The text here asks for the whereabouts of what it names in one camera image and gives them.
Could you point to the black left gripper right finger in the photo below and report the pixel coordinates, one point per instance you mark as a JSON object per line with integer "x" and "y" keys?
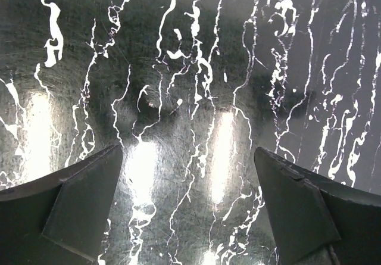
{"x": 316, "y": 220}

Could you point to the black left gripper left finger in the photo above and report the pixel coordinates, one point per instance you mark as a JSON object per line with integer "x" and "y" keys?
{"x": 61, "y": 217}

